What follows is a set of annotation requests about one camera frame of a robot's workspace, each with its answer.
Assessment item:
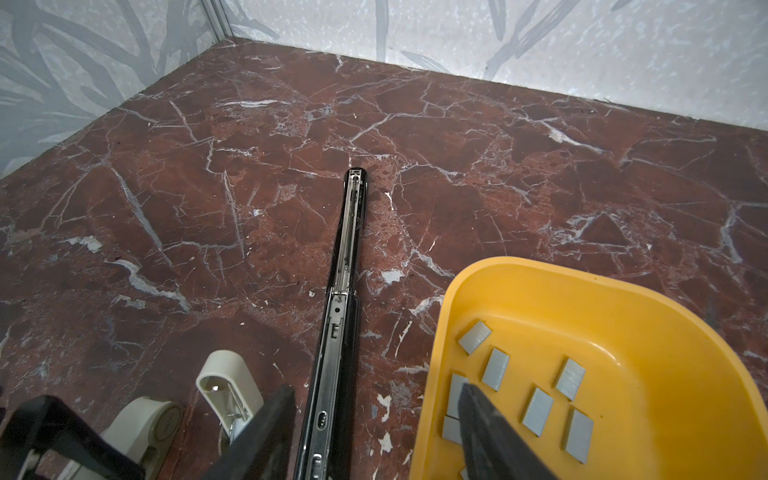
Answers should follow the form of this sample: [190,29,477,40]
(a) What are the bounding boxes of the white mini stapler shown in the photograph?
[59,395,186,480]
[196,350,264,448]

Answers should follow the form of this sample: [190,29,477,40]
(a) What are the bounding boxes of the black stapler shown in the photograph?
[294,167,367,479]

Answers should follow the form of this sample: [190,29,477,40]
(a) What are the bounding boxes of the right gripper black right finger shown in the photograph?
[458,383,556,480]

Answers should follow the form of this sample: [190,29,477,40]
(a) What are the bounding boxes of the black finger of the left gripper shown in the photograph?
[1,395,145,479]

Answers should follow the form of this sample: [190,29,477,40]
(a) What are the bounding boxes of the grey staple strip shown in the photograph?
[446,373,469,419]
[554,357,586,401]
[441,416,462,445]
[522,386,554,437]
[481,348,510,392]
[563,408,594,464]
[457,320,492,355]

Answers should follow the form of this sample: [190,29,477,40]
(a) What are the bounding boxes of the yellow plastic tray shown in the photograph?
[410,257,767,479]

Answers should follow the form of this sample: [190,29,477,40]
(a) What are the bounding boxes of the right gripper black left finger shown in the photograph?
[202,385,296,480]

